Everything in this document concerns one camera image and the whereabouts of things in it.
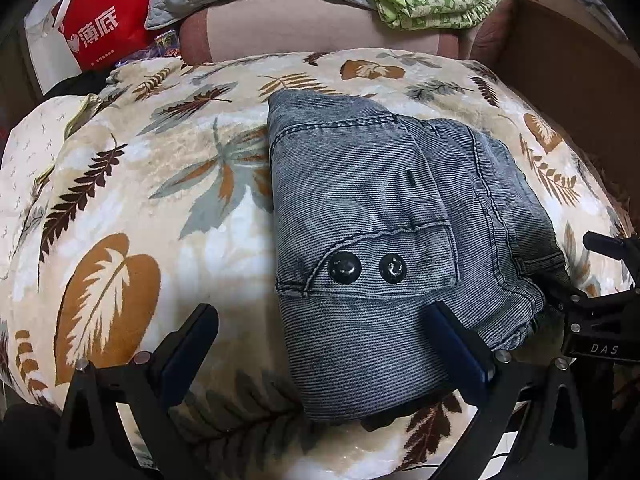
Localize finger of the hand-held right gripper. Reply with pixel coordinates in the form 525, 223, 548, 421
530, 272, 596, 333
582, 230, 640, 291

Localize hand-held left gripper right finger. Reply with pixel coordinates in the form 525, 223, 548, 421
422, 301, 588, 480

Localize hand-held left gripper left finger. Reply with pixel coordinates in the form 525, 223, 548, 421
55, 302, 221, 480

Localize blue denim pants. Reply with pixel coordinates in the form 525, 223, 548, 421
266, 89, 573, 423

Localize brown fuzzy blanket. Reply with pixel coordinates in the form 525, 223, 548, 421
587, 155, 640, 241

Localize leaf print blanket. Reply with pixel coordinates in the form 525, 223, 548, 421
0, 47, 636, 480

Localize brown cardboard box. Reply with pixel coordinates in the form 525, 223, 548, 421
492, 0, 640, 171

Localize white small-print cloth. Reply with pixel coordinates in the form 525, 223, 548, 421
0, 94, 101, 281

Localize dark cloth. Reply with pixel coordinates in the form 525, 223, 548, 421
50, 71, 117, 100

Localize colourful small packet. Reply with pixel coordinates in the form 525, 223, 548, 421
117, 32, 181, 68

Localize red shopping bag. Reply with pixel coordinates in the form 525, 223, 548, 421
24, 0, 168, 96

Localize pink brown sofa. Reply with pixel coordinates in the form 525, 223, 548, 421
179, 0, 561, 63

